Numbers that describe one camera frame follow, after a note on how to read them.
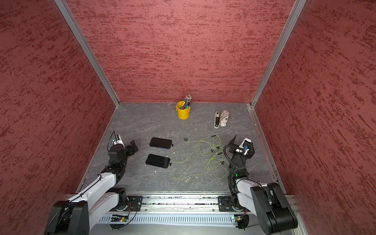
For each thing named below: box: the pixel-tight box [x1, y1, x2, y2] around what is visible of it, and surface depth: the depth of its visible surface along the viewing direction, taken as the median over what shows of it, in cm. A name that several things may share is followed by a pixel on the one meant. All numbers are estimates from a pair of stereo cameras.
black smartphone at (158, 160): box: [145, 153, 171, 169], surface depth 91 cm
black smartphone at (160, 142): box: [149, 137, 173, 149], surface depth 100 cm
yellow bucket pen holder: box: [176, 100, 191, 120], surface depth 109 cm
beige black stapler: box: [213, 110, 220, 129], surface depth 108 cm
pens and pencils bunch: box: [181, 94, 193, 110], surface depth 105 cm
